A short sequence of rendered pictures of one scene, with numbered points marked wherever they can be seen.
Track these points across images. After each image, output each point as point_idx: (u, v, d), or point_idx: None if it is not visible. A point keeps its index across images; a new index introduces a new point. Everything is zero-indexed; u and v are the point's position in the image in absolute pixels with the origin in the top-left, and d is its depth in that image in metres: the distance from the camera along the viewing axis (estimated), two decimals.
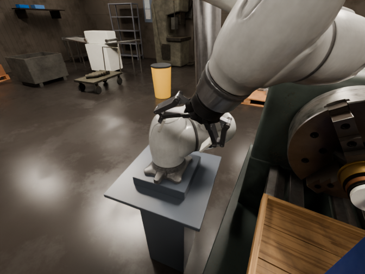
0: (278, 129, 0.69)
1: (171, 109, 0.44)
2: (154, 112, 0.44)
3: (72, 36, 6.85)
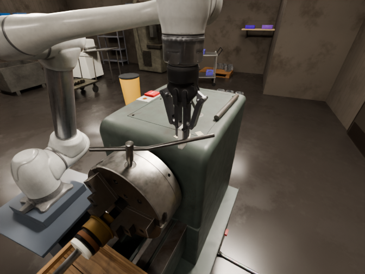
0: None
1: (187, 118, 0.47)
2: (195, 124, 0.49)
3: None
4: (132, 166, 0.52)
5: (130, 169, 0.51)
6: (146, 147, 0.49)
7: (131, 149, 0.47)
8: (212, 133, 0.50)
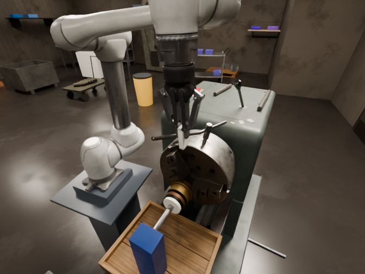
0: None
1: (186, 118, 0.47)
2: (194, 123, 0.49)
3: None
4: (201, 142, 0.67)
5: (201, 141, 0.68)
6: (199, 131, 0.60)
7: (205, 126, 0.63)
8: (155, 137, 0.46)
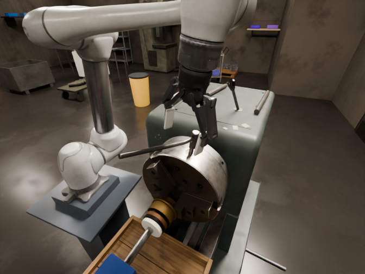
0: None
1: (203, 124, 0.43)
2: (216, 135, 0.43)
3: None
4: (187, 152, 0.57)
5: (187, 150, 0.58)
6: (183, 141, 0.50)
7: (191, 135, 0.53)
8: (123, 154, 0.36)
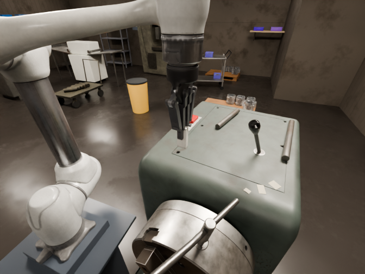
0: None
1: None
2: (180, 130, 0.46)
3: (60, 44, 6.82)
4: None
5: None
6: (192, 242, 0.31)
7: (203, 224, 0.34)
8: None
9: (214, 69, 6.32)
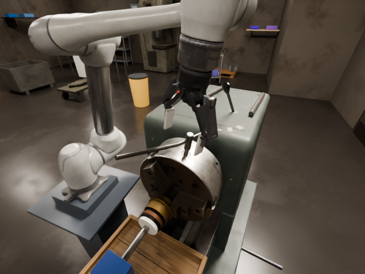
0: None
1: (203, 124, 0.43)
2: (216, 135, 0.43)
3: None
4: (182, 153, 0.59)
5: (182, 151, 0.60)
6: (178, 142, 0.52)
7: (186, 136, 0.55)
8: (119, 156, 0.39)
9: None
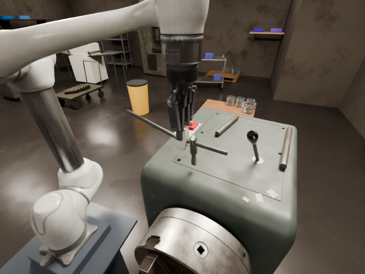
0: None
1: None
2: (179, 131, 0.46)
3: None
4: (196, 249, 0.40)
5: (195, 244, 0.41)
6: None
7: None
8: (127, 111, 0.56)
9: (214, 70, 6.34)
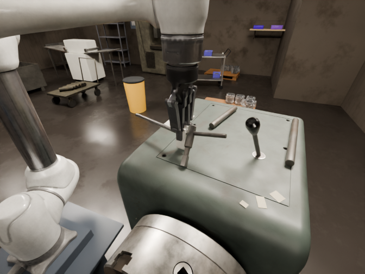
0: None
1: None
2: (179, 131, 0.46)
3: (57, 43, 6.73)
4: (176, 273, 0.30)
5: (176, 265, 0.30)
6: None
7: None
8: (137, 113, 0.62)
9: None
